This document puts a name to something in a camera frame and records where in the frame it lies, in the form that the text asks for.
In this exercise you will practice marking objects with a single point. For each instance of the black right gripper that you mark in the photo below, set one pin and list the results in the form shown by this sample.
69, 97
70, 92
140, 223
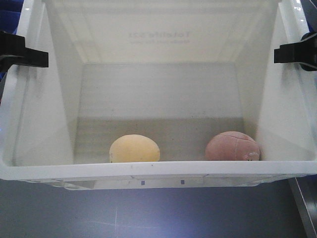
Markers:
303, 52

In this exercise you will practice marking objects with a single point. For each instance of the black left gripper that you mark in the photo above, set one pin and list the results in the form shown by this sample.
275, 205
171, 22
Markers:
13, 50

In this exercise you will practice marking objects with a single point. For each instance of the pink plush ball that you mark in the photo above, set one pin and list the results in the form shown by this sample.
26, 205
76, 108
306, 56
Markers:
232, 146

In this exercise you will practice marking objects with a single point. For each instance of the white plastic tote box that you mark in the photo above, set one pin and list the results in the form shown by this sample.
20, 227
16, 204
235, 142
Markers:
176, 71

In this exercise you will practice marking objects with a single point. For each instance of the beige plush ball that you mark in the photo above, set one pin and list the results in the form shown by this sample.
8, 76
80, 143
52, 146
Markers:
134, 148

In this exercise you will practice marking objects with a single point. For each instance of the metal shelf rail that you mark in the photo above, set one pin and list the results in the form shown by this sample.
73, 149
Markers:
304, 190

